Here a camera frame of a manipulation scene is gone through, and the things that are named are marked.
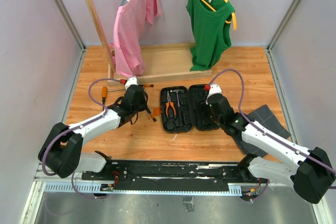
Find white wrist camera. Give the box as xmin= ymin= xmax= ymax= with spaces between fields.
xmin=120 ymin=76 xmax=139 ymax=90
xmin=205 ymin=83 xmax=222 ymax=104

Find black plastic tool case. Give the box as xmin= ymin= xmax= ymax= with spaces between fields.
xmin=158 ymin=84 xmax=219 ymax=134

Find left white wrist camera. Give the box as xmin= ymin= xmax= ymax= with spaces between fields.
xmin=120 ymin=76 xmax=139 ymax=90

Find orange handled pliers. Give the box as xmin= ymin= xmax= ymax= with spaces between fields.
xmin=165 ymin=92 xmax=176 ymax=116

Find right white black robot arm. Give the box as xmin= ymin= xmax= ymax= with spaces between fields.
xmin=206 ymin=93 xmax=335 ymax=204

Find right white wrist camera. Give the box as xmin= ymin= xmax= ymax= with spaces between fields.
xmin=205 ymin=83 xmax=222 ymax=104

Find wooden clothes rack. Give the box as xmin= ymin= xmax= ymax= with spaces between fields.
xmin=85 ymin=0 xmax=213 ymax=84

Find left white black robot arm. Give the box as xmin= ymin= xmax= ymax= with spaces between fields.
xmin=38 ymin=84 xmax=148 ymax=180

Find small orange screwdriver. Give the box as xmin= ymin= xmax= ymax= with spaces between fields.
xmin=101 ymin=87 xmax=108 ymax=104

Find pink t-shirt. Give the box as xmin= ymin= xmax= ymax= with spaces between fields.
xmin=113 ymin=0 xmax=163 ymax=77

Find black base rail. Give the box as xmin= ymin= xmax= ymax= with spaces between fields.
xmin=81 ymin=160 xmax=259 ymax=193

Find grey folded cloth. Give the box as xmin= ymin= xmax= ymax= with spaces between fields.
xmin=233 ymin=104 xmax=292 ymax=156

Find slim black orange screwdriver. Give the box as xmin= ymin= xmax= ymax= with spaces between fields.
xmin=146 ymin=108 xmax=156 ymax=122

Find green tank top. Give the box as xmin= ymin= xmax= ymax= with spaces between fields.
xmin=186 ymin=0 xmax=235 ymax=71

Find small needle nose pliers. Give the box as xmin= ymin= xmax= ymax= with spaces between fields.
xmin=144 ymin=109 xmax=151 ymax=120

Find steel claw hammer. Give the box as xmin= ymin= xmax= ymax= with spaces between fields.
xmin=170 ymin=89 xmax=185 ymax=108

